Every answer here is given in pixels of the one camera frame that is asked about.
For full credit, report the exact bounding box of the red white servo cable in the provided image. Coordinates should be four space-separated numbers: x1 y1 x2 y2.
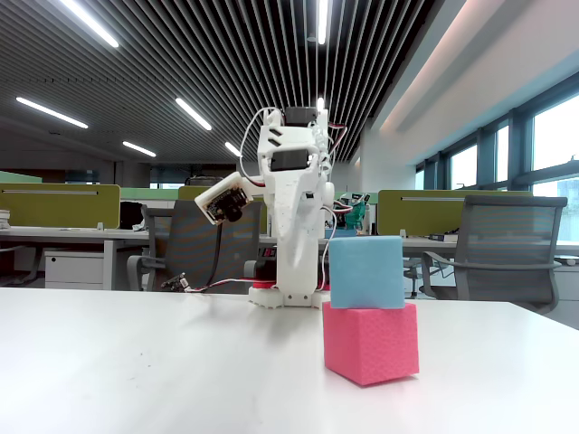
321 121 350 291

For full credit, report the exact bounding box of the grey mesh office chair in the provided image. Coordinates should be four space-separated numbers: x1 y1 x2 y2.
420 194 568 316
126 198 269 293

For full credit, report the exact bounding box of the white camera cable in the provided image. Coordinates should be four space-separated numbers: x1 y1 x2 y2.
238 107 278 183

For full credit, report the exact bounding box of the green white desk gadget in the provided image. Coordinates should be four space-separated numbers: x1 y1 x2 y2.
334 192 371 237

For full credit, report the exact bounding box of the black red table clamp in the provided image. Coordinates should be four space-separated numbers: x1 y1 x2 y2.
242 259 279 291

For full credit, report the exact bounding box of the white office desk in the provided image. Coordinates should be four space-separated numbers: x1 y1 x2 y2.
257 234 579 300
0 225 153 291

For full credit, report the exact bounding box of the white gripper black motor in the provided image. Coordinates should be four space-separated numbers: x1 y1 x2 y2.
256 144 336 269

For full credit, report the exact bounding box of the red black white cable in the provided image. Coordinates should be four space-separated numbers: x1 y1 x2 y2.
183 277 278 296

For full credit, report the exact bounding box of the white drawer cabinet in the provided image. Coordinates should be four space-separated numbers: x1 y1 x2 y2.
43 250 106 291

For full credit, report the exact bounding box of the small black circuit board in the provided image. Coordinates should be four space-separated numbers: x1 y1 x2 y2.
158 269 189 293

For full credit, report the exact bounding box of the black backpack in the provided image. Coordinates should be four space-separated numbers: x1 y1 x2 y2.
119 201 147 232

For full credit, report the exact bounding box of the dark window frame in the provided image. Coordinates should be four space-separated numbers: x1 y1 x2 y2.
413 90 579 193

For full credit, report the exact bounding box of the olive green desk partition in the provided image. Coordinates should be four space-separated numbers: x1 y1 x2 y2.
377 189 534 238
0 183 121 230
176 185 214 203

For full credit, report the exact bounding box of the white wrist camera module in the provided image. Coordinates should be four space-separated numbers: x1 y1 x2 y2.
194 171 255 225

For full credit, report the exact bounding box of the grey office chair base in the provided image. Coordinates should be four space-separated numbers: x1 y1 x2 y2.
402 256 426 299

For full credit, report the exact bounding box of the red foam cube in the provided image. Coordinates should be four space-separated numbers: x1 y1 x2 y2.
321 301 420 388

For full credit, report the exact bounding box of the black hanging cable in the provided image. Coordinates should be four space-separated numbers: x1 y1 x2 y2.
200 221 226 290

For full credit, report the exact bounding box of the clear spiral cable wrap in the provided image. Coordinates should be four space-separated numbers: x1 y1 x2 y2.
310 120 337 176

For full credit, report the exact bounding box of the blue foam cube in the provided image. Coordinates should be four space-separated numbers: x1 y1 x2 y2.
327 235 405 311

